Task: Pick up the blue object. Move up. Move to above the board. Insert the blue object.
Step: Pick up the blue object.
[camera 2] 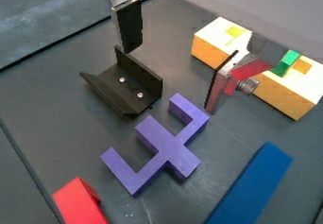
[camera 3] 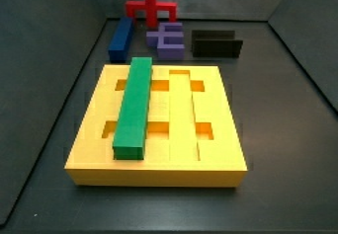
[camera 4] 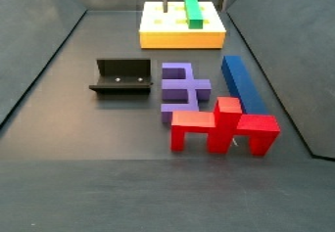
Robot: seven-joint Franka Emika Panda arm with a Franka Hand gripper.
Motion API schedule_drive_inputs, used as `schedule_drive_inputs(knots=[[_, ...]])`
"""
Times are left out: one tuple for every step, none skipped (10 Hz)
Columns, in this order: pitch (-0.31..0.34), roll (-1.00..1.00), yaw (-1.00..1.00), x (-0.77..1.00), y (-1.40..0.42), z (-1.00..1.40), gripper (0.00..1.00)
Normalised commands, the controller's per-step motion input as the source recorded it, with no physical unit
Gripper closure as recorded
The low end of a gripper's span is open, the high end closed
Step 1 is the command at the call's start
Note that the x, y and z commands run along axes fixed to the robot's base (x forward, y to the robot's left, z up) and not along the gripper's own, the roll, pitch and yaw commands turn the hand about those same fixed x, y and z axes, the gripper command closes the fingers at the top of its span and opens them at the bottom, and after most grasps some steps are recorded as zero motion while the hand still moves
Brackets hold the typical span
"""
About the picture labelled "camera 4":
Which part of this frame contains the green long block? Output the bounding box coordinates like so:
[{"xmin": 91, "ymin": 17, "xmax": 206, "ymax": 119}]
[{"xmin": 184, "ymin": 0, "xmax": 203, "ymax": 29}]

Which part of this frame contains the blue long block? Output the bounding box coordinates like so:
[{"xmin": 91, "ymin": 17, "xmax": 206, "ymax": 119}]
[{"xmin": 222, "ymin": 56, "xmax": 268, "ymax": 115}]

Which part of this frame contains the purple interlocking block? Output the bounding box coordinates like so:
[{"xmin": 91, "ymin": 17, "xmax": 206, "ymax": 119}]
[{"xmin": 162, "ymin": 63, "xmax": 212, "ymax": 123}]

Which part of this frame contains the black angle bracket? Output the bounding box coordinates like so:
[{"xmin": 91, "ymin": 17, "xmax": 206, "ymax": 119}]
[{"xmin": 90, "ymin": 58, "xmax": 152, "ymax": 92}]

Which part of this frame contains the yellow slotted board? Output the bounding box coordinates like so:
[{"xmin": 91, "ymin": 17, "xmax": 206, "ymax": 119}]
[{"xmin": 139, "ymin": 2, "xmax": 227, "ymax": 49}]

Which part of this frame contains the red interlocking block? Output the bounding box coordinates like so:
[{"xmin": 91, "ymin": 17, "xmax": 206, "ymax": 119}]
[{"xmin": 170, "ymin": 97, "xmax": 280, "ymax": 157}]

